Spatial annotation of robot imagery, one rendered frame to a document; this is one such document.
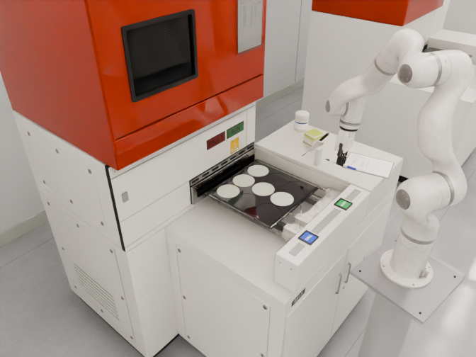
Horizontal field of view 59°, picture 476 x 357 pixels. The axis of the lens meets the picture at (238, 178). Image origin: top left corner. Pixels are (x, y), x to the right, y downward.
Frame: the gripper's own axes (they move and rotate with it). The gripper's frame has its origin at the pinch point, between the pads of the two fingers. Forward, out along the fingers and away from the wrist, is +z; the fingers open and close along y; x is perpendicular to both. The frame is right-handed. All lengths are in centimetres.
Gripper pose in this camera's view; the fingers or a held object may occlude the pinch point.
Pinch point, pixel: (341, 160)
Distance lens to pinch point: 185.7
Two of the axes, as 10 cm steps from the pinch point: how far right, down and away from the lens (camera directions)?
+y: -5.7, 3.7, -7.4
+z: -0.8, 8.7, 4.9
